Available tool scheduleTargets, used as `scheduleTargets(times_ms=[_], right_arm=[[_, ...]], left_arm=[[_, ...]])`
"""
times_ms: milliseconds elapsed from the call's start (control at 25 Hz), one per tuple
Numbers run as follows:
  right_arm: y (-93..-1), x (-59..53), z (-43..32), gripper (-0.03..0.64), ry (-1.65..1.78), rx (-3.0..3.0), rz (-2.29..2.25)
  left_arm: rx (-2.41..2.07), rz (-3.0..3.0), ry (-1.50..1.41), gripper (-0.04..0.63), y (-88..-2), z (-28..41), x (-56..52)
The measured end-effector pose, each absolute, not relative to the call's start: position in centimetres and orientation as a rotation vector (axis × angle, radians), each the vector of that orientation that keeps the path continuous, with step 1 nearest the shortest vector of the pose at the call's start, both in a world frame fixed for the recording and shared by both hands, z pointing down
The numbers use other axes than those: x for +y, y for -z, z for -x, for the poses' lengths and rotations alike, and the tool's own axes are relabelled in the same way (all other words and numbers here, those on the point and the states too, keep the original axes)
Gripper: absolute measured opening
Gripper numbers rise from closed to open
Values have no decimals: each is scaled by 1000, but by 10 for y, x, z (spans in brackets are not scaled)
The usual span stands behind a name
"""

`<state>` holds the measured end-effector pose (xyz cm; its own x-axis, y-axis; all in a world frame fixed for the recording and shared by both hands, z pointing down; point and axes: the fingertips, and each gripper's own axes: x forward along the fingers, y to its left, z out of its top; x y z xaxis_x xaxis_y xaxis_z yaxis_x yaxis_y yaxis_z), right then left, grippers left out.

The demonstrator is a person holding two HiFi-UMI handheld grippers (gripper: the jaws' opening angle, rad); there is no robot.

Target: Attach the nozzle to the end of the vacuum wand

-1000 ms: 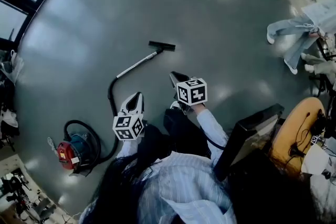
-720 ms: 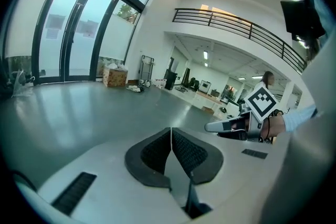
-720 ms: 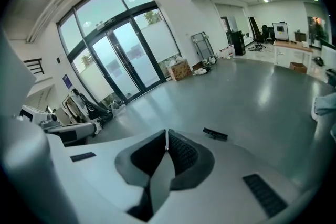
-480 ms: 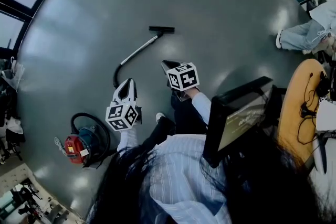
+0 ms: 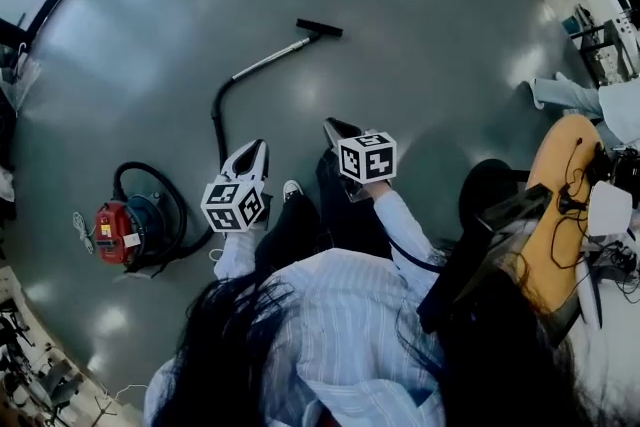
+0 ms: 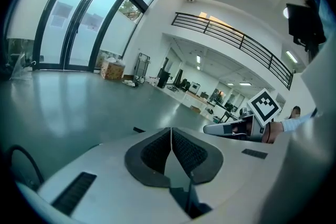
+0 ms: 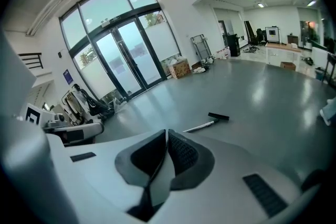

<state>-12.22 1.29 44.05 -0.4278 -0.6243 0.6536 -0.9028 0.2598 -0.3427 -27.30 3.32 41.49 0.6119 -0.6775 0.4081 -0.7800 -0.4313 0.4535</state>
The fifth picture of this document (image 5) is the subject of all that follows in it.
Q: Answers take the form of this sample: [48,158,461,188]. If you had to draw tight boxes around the silver vacuum wand with hose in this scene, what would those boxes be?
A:
[231,37,312,82]

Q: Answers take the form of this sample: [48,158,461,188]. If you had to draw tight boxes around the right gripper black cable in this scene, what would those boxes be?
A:
[389,239,441,274]

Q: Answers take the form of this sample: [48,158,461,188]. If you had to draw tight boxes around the thin black cable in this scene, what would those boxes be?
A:
[549,137,591,271]

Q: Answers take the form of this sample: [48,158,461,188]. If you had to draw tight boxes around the black electronic device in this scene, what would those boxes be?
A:
[594,147,640,209]

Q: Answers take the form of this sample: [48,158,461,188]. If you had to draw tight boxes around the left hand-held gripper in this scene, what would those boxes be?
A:
[200,138,270,234]

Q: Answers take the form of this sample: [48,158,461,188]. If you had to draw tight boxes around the person's left forearm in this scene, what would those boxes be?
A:
[213,227,261,281]

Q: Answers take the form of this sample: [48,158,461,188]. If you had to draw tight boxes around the person's black trousers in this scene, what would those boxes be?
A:
[254,149,396,276]

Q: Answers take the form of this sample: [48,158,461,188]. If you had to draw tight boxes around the cluttered workbench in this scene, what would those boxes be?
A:
[0,264,101,427]

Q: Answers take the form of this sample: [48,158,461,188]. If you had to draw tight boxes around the white power cord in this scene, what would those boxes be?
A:
[72,211,97,255]

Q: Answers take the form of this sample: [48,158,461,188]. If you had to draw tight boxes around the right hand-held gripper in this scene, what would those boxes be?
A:
[323,117,398,204]

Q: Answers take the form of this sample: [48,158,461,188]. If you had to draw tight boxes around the person's striped blue shirt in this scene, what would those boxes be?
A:
[144,248,446,427]

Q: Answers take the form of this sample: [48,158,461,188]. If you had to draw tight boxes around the transparent umbrella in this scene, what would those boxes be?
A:
[0,42,44,116]

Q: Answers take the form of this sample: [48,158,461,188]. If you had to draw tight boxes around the red teal vacuum cleaner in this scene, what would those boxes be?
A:
[113,77,242,274]

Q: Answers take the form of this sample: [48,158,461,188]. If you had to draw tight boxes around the person's right forearm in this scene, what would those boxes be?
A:
[372,188,444,274]

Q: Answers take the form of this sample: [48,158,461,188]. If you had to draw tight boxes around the black chair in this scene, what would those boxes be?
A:
[417,158,554,334]

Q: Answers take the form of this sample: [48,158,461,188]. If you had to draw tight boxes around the white plastic housing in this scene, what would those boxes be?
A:
[589,179,636,239]

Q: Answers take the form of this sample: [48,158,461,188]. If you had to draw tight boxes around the yellow wooden table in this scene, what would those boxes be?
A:
[524,114,609,331]

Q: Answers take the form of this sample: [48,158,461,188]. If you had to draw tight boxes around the black vacuum floor nozzle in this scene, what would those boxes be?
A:
[295,18,345,42]

